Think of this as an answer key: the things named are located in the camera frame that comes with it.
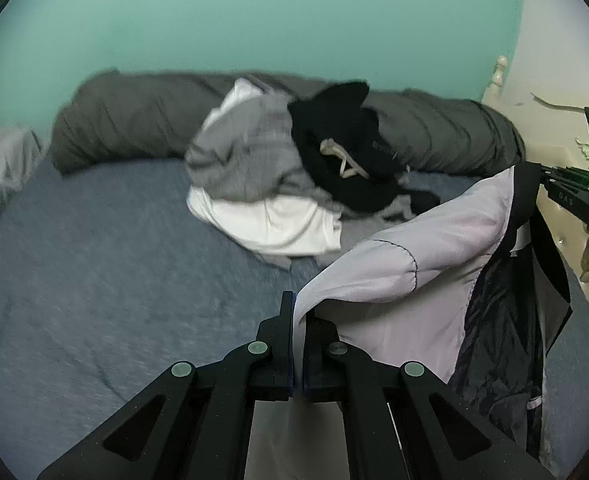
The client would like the light grey zip jacket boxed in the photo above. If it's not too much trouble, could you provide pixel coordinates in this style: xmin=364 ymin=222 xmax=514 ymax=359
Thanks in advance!
xmin=244 ymin=162 xmax=571 ymax=479

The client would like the cream tufted headboard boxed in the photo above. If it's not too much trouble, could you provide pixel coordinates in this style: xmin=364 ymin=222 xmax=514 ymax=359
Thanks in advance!
xmin=482 ymin=55 xmax=589 ymax=287

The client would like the white garment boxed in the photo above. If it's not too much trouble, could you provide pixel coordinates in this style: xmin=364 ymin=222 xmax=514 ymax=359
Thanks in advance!
xmin=186 ymin=78 xmax=345 ymax=256

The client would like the black garment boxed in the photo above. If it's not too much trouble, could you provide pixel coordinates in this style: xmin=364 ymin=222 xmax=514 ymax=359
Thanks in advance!
xmin=288 ymin=81 xmax=441 ymax=214

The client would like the grey sweater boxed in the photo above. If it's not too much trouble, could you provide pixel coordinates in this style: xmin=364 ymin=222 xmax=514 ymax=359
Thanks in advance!
xmin=184 ymin=72 xmax=416 ymax=271

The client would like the dark grey rolled duvet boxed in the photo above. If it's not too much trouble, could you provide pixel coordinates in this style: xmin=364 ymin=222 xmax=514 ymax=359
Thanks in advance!
xmin=50 ymin=70 xmax=526 ymax=177

